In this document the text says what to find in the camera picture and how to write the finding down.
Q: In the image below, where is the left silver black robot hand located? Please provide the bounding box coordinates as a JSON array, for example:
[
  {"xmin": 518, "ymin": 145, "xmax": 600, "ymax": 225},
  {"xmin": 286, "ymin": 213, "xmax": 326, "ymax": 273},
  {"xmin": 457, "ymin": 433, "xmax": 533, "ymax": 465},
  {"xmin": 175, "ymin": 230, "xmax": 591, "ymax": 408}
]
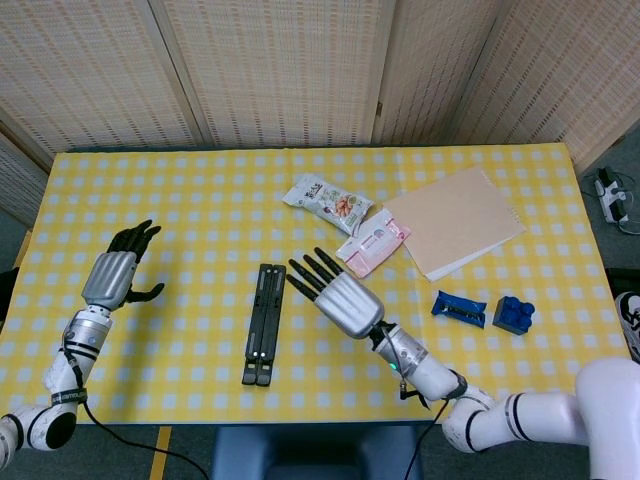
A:
[{"xmin": 79, "ymin": 218, "xmax": 166, "ymax": 311}]

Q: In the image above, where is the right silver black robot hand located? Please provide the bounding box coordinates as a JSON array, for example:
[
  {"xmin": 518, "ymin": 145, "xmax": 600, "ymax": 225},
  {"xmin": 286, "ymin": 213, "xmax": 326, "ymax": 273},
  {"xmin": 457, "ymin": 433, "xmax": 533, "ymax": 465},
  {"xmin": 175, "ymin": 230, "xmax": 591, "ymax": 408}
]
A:
[{"xmin": 285, "ymin": 246, "xmax": 386, "ymax": 341}]

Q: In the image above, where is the black folding stand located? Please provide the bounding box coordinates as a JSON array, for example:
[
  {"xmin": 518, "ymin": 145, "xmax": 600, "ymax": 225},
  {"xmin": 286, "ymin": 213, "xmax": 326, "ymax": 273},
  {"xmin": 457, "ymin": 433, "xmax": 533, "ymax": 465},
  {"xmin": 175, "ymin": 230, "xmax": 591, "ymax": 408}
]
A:
[{"xmin": 241, "ymin": 263, "xmax": 287, "ymax": 387}]

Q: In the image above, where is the yellow white checkered tablecloth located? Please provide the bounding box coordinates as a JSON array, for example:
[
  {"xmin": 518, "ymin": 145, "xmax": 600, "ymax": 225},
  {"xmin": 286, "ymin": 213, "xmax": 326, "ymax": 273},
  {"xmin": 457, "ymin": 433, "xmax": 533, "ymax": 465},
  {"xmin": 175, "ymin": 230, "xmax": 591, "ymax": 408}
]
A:
[{"xmin": 0, "ymin": 143, "xmax": 640, "ymax": 426}]

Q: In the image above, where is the pink wet wipes pack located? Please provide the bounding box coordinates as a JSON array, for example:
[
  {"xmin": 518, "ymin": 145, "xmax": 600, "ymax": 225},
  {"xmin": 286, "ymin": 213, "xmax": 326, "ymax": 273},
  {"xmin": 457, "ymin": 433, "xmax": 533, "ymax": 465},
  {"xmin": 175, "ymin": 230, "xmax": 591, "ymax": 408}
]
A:
[{"xmin": 334, "ymin": 208, "xmax": 413, "ymax": 279}]

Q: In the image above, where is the white nut snack bag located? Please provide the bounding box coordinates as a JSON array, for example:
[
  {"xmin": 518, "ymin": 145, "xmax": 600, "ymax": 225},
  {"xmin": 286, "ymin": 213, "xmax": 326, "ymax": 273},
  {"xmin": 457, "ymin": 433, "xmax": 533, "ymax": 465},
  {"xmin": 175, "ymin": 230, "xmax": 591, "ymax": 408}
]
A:
[{"xmin": 281, "ymin": 173, "xmax": 375, "ymax": 237}]

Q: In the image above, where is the blue snack wrapper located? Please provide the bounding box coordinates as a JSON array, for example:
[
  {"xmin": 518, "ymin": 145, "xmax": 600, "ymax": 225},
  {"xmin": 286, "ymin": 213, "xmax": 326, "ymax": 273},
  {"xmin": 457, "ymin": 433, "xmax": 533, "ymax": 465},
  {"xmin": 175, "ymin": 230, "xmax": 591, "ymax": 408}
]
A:
[{"xmin": 430, "ymin": 289, "xmax": 488, "ymax": 330}]

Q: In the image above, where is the beige cover paper notebook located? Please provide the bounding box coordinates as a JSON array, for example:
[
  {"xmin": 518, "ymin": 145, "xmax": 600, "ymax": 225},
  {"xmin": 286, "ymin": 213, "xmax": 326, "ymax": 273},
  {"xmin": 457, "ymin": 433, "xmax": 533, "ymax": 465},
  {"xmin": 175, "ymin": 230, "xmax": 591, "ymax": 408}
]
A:
[{"xmin": 382, "ymin": 166, "xmax": 528, "ymax": 284}]

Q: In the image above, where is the blue building block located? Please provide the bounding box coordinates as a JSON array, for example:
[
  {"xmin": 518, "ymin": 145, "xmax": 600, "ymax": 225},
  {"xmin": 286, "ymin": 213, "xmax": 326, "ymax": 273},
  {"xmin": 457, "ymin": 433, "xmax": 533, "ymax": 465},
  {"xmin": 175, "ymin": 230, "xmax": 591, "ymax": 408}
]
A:
[{"xmin": 492, "ymin": 295, "xmax": 536, "ymax": 334}]

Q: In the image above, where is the yellow floor tape strip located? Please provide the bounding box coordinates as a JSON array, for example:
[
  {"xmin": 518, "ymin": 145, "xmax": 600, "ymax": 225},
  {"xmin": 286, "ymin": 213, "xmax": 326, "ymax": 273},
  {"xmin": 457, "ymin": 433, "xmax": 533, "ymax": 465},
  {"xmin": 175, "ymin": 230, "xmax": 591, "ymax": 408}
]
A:
[{"xmin": 149, "ymin": 425, "xmax": 174, "ymax": 480}]

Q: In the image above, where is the woven folding screen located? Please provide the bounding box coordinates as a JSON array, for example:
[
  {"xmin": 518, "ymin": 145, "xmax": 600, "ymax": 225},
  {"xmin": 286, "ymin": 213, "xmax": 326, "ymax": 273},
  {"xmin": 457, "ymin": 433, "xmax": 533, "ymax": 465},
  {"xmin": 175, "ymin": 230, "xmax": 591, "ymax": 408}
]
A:
[{"xmin": 0, "ymin": 0, "xmax": 640, "ymax": 229}]

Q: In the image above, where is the white black sneaker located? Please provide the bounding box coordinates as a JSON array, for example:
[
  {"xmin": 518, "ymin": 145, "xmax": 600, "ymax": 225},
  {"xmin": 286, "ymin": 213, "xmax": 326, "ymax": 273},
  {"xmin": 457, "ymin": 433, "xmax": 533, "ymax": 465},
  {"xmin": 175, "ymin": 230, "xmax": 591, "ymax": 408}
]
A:
[{"xmin": 613, "ymin": 291, "xmax": 640, "ymax": 364}]

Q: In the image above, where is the white power strip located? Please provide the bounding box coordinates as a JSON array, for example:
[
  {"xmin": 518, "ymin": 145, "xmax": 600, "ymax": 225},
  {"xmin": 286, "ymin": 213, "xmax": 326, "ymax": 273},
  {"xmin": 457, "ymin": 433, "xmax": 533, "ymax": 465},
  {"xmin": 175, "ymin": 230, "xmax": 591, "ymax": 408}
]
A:
[{"xmin": 593, "ymin": 168, "xmax": 632, "ymax": 225}]

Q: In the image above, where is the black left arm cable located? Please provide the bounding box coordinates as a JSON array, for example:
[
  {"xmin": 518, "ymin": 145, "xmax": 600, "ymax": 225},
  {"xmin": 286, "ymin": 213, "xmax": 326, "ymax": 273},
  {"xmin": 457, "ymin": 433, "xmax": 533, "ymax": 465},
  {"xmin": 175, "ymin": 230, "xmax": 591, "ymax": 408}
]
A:
[{"xmin": 59, "ymin": 344, "xmax": 211, "ymax": 480}]

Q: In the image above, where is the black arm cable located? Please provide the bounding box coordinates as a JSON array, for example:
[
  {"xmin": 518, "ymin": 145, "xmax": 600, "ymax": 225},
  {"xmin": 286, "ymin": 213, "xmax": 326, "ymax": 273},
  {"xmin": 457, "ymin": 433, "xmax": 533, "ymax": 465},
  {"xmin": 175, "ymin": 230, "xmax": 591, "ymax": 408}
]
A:
[
  {"xmin": 59, "ymin": 344, "xmax": 211, "ymax": 480},
  {"xmin": 378, "ymin": 323, "xmax": 454, "ymax": 480}
]

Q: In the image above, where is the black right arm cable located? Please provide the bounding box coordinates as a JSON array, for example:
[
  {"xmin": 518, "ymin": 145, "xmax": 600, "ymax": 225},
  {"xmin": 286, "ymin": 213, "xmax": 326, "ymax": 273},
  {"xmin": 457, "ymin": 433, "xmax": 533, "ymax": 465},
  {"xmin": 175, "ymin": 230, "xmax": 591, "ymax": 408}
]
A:
[{"xmin": 378, "ymin": 323, "xmax": 454, "ymax": 480}]

